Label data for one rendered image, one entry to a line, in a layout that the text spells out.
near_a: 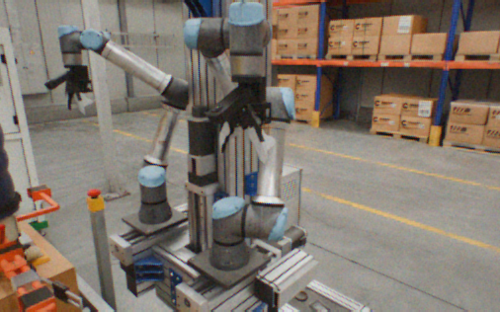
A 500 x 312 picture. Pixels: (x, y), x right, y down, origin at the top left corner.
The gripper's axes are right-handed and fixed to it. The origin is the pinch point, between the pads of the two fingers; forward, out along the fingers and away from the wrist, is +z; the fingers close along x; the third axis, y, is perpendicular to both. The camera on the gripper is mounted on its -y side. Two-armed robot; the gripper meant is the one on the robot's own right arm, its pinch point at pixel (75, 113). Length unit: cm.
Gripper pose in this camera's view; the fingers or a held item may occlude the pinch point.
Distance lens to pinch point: 167.4
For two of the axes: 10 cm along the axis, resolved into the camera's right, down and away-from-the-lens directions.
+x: -7.3, -2.0, 6.5
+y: 6.8, -2.1, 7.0
